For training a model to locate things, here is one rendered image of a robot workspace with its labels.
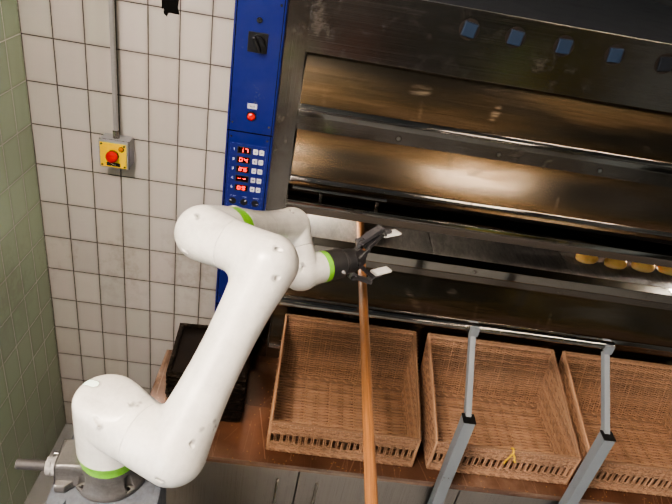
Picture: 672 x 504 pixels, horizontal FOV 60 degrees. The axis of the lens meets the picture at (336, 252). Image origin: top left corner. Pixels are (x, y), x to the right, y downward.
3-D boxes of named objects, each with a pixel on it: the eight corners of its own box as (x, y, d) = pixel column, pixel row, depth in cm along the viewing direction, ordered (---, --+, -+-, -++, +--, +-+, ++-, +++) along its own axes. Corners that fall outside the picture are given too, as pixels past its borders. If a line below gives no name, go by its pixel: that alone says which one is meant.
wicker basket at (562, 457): (411, 378, 259) (426, 330, 245) (533, 393, 263) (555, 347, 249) (424, 471, 217) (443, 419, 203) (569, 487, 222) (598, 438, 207)
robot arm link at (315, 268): (278, 296, 166) (298, 293, 157) (269, 252, 166) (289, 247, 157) (318, 286, 174) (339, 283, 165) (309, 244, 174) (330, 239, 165)
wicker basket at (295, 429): (276, 360, 255) (284, 310, 240) (403, 377, 259) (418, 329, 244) (263, 451, 213) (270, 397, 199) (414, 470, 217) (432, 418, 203)
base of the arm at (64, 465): (6, 498, 118) (2, 480, 115) (34, 439, 131) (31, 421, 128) (139, 504, 122) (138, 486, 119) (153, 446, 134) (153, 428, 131)
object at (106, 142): (106, 158, 208) (104, 131, 203) (134, 162, 209) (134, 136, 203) (98, 166, 202) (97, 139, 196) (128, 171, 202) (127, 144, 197)
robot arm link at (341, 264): (333, 289, 168) (338, 261, 164) (310, 269, 176) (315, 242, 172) (349, 284, 172) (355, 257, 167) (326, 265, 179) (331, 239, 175)
